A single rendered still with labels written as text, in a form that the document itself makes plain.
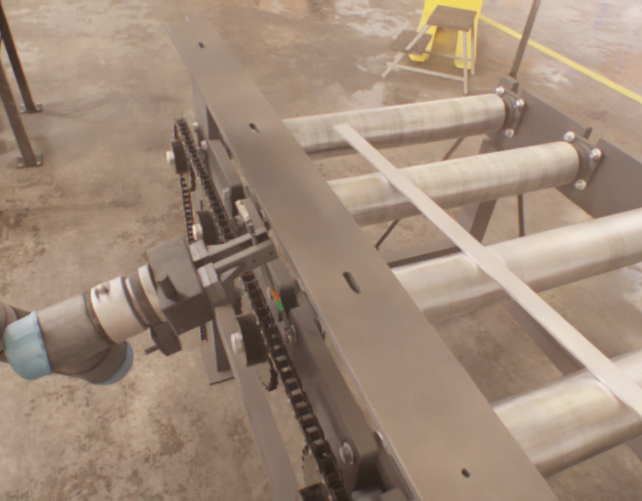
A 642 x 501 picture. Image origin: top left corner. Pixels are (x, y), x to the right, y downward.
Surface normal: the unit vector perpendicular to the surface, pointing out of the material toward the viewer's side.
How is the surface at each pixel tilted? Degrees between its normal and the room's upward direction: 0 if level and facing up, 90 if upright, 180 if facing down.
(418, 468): 0
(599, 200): 90
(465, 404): 0
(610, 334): 0
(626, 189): 90
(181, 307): 84
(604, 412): 25
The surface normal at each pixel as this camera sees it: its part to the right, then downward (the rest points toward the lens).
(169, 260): -0.22, -0.74
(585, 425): 0.25, -0.32
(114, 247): 0.07, -0.75
